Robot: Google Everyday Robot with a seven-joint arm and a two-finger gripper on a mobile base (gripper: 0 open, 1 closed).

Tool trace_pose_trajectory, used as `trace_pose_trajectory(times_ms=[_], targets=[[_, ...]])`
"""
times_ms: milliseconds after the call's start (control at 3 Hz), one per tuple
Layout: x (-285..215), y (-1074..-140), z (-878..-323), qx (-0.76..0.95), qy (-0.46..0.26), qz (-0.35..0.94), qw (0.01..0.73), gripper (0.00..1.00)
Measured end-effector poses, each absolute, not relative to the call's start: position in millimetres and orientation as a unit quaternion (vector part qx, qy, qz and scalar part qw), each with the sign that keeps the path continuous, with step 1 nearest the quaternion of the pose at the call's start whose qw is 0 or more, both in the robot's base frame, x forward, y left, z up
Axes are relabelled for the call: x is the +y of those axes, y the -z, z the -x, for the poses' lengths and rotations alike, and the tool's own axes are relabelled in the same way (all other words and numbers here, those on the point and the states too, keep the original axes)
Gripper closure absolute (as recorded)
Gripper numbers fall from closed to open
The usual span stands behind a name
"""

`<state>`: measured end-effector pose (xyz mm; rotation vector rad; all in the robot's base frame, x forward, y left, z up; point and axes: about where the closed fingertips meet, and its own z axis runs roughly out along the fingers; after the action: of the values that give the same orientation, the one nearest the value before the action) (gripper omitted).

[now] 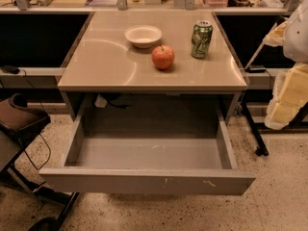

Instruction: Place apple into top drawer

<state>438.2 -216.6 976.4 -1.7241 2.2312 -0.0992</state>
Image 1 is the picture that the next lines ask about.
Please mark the green soda can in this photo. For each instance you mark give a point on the green soda can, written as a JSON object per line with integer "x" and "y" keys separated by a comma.
{"x": 201, "y": 38}

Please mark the white paper bowl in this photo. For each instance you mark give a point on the white paper bowl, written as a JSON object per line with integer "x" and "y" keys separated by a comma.
{"x": 143, "y": 36}

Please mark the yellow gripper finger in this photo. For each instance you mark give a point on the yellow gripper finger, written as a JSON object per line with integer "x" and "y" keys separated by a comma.
{"x": 275, "y": 37}
{"x": 289, "y": 95}

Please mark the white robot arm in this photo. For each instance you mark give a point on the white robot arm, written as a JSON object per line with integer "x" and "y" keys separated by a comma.
{"x": 296, "y": 35}

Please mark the dark brown chair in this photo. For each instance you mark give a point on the dark brown chair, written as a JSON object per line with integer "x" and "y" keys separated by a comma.
{"x": 19, "y": 126}

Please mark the black power adapter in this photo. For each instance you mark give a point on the black power adapter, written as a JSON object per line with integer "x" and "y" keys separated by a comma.
{"x": 10, "y": 69}

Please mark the grey drawer cabinet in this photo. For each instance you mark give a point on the grey drawer cabinet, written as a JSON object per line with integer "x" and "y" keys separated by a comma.
{"x": 105, "y": 61}

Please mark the open grey top drawer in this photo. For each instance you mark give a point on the open grey top drawer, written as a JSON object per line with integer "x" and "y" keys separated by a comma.
{"x": 150, "y": 144}

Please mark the red apple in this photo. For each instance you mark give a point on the red apple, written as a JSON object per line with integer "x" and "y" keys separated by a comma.
{"x": 163, "y": 57}

